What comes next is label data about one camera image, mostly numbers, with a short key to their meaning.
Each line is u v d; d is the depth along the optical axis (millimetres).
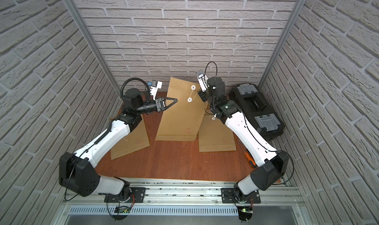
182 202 727
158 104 619
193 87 697
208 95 549
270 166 396
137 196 747
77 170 405
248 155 867
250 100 946
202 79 580
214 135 955
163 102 651
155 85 640
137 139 933
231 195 742
